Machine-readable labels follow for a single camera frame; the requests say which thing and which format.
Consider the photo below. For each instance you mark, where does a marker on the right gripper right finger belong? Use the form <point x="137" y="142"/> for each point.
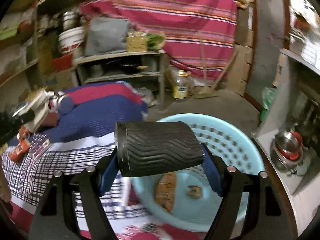
<point x="265" y="217"/>

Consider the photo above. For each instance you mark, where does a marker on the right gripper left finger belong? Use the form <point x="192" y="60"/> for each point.
<point x="55" y="216"/>

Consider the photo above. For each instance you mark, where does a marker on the red foil snack bag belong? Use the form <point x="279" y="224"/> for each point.
<point x="19" y="151"/>

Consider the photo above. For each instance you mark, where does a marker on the maroon scouring pad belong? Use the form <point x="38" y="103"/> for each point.
<point x="51" y="120"/>

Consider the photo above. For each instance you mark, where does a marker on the orange snack bag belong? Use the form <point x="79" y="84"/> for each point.
<point x="164" y="192"/>

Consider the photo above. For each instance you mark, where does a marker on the black ribbed paper cup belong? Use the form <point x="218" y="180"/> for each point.
<point x="151" y="148"/>

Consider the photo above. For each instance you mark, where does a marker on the purple blister pack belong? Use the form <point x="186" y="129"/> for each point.
<point x="39" y="145"/>

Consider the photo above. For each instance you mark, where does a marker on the beige folded cloth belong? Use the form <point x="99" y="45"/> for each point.
<point x="34" y="109"/>

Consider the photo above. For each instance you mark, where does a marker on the steel bowls stack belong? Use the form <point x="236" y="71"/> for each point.
<point x="287" y="152"/>

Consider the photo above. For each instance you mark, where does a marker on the jar with brown contents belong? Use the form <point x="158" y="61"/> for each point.
<point x="61" y="102"/>

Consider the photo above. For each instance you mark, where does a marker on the cardboard box under bucket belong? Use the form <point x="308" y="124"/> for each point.
<point x="62" y="80"/>

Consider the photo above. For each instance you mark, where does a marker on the crumpled brown paper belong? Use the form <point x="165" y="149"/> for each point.
<point x="194" y="192"/>

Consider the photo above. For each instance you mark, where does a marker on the striped plaid tablecloth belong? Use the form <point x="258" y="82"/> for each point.
<point x="79" y="140"/>

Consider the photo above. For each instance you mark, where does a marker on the light blue plastic basket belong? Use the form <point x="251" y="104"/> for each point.
<point x="196" y="199"/>

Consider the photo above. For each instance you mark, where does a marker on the red plastic basin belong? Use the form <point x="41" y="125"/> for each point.
<point x="62" y="63"/>

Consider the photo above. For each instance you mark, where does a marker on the white plastic bucket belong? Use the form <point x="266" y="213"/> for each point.
<point x="71" y="39"/>

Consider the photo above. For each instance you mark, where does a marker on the green bag bin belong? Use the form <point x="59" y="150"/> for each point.
<point x="268" y="95"/>

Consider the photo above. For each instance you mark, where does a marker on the steel pot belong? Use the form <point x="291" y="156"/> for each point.
<point x="70" y="19"/>

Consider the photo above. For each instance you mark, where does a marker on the grey cushion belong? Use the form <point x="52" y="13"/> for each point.
<point x="106" y="35"/>

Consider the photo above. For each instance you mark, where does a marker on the grey low shelf unit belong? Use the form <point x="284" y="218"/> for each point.
<point x="107" y="67"/>

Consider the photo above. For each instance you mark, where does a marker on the black wok pan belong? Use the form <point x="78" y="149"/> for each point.
<point x="130" y="69"/>

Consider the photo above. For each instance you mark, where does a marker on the yellow label oil jug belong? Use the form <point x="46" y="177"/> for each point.
<point x="180" y="88"/>

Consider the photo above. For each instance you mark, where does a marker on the yellow utensil holder box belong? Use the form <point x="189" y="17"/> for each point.
<point x="136" y="42"/>

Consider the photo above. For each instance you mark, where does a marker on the red striped hanging cloth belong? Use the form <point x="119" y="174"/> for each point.
<point x="199" y="33"/>

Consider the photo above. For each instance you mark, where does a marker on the wooden wall shelf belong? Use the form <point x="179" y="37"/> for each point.
<point x="19" y="53"/>

